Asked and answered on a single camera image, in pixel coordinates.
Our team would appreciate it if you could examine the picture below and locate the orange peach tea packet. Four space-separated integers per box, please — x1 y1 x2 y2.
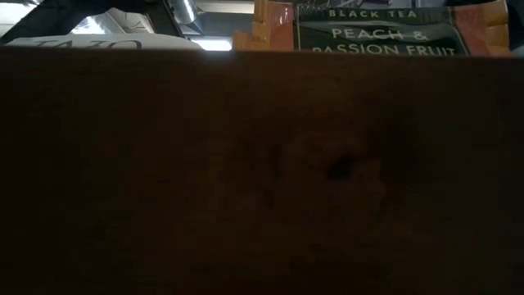
232 0 513 57

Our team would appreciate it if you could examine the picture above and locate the white orange Tazo tea packet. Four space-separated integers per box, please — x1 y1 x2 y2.
3 33 205 51

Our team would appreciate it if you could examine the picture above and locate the wooden three-compartment organizer box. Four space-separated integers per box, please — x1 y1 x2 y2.
0 45 524 295

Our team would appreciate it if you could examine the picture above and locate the silver ventilation duct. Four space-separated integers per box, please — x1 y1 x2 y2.
167 0 204 36

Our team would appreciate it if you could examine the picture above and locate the black aluminium table frame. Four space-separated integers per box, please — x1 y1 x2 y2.
0 0 183 45

